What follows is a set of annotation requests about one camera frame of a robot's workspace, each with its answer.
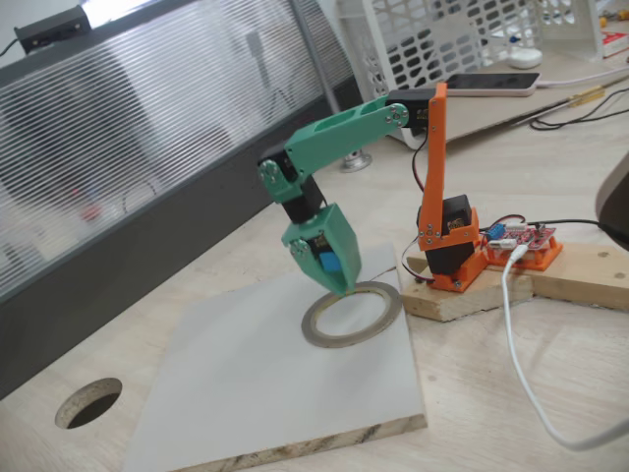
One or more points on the blue cube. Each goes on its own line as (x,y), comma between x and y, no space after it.
(328,263)

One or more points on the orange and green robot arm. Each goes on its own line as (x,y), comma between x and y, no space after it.
(435,162)

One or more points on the metal partition foot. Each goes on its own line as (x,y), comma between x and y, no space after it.
(356,163)

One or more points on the white-faced wooden board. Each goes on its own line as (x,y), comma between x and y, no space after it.
(245,393)

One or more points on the white plastic basket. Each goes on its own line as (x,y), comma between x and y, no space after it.
(388,59)

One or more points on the red circuit board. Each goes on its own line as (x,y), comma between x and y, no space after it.
(531,236)

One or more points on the brown cardboard sheet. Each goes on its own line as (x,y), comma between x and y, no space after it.
(491,115)

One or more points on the white smartphone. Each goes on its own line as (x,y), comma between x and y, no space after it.
(491,83)

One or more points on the wooden base plank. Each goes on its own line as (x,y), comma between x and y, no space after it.
(580,275)

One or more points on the frosted glass desk partition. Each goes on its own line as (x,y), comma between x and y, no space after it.
(98,147)

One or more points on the white earbud case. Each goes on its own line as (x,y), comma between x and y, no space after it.
(525,59)

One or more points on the grey rounded object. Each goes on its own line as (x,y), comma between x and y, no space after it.
(616,206)

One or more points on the black box device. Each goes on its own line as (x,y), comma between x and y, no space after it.
(51,27)

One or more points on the red and white box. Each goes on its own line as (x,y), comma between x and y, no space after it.
(616,44)

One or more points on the orange circuit board mount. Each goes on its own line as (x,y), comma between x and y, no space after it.
(540,258)

